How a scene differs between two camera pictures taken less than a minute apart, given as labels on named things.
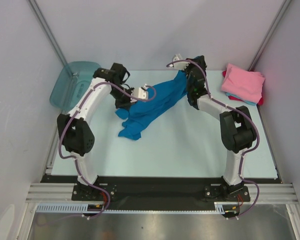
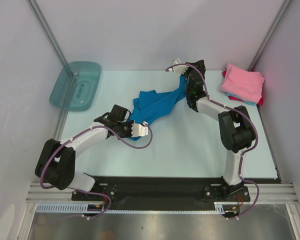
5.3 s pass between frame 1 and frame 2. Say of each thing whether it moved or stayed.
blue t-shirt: moved
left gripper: moved
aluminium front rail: stayed
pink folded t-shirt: stayed
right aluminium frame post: stayed
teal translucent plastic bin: stayed
